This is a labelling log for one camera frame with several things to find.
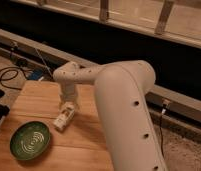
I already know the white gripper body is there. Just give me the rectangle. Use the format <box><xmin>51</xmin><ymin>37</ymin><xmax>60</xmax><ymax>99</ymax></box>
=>
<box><xmin>60</xmin><ymin>85</ymin><xmax>78</xmax><ymax>103</ymax></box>

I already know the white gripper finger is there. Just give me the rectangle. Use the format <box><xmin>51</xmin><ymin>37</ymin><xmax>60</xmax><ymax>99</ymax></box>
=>
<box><xmin>59</xmin><ymin>100</ymin><xmax>65</xmax><ymax>109</ymax></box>

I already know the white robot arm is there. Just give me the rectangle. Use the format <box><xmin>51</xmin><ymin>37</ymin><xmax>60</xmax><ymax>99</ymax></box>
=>
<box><xmin>53</xmin><ymin>60</ymin><xmax>168</xmax><ymax>171</ymax></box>

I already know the green ceramic bowl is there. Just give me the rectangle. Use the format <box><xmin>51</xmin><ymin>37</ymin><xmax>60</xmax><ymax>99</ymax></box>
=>
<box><xmin>10</xmin><ymin>121</ymin><xmax>51</xmax><ymax>161</ymax></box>

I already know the blue box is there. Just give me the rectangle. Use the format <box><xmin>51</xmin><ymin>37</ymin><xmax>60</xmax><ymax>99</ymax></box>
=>
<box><xmin>27</xmin><ymin>70</ymin><xmax>43</xmax><ymax>80</ymax></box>

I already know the black coiled cable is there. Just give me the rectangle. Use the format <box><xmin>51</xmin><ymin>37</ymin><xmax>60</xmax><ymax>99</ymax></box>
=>
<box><xmin>0</xmin><ymin>65</ymin><xmax>32</xmax><ymax>90</ymax></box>

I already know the black cable at right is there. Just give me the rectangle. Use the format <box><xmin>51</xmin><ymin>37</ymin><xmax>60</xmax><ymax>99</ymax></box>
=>
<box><xmin>158</xmin><ymin>99</ymin><xmax>171</xmax><ymax>158</ymax></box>

